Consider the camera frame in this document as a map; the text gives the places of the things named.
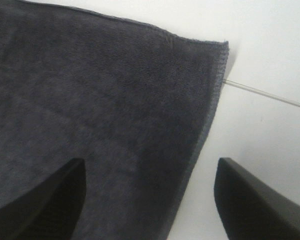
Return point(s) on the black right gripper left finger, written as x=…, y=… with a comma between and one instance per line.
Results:
x=49, y=211

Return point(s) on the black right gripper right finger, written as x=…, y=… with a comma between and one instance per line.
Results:
x=251, y=210

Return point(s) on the dark grey towel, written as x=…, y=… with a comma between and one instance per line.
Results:
x=134, y=101

